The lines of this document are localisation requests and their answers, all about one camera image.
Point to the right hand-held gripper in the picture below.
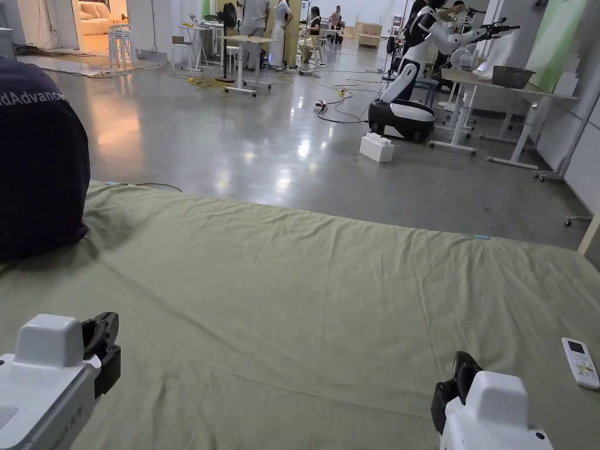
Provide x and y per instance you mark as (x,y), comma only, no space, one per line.
(492,417)

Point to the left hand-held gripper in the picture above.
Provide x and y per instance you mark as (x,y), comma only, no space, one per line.
(44,375)

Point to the white remote control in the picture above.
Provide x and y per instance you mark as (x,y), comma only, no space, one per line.
(581,362)

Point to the bed with pale green sheet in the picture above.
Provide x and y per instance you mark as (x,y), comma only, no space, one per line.
(290,300)

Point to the white foam block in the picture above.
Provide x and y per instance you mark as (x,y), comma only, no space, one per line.
(377,146)

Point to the stack of white stools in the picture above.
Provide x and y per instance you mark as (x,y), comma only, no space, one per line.
(123,44)

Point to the white and black humanoid robot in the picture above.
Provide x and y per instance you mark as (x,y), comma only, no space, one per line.
(410,93)

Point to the white power strip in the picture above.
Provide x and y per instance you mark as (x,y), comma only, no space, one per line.
(320,105)

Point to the beige sofa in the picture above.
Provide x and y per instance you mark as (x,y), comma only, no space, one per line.
(93,18)

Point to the black standing fan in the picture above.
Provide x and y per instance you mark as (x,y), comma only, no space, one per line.
(229,18)

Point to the group of people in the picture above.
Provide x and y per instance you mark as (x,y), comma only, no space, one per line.
(262,28)

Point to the wooden crate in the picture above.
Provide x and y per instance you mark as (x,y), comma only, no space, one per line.
(369,33)

